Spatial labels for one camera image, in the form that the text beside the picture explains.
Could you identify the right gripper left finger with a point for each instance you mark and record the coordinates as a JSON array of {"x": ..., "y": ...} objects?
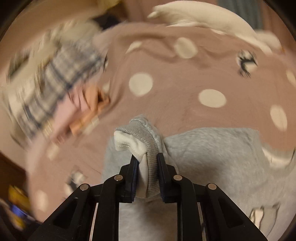
[{"x": 120, "y": 188}]

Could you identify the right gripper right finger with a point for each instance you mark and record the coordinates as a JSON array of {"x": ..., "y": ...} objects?
[{"x": 175, "y": 188}]

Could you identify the grey sweatshirt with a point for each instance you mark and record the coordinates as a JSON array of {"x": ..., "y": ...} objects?
[{"x": 260, "y": 181}]

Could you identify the peach pink small garment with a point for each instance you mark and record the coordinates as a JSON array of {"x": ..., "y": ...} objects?
[{"x": 77, "y": 110}]

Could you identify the pink polka dot bedspread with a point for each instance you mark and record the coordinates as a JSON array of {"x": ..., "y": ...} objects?
[{"x": 178, "y": 79}]

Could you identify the plaid blue white garment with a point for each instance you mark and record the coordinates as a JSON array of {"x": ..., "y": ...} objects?
[{"x": 33, "y": 100}]

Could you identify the cream dark pillow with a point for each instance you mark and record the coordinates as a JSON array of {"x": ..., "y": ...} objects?
[{"x": 72, "y": 31}]

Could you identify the white goose plush toy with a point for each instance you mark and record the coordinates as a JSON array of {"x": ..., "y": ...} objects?
[{"x": 216, "y": 18}]

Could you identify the blue grey curtain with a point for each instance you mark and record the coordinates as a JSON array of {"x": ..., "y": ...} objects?
[{"x": 249, "y": 10}]

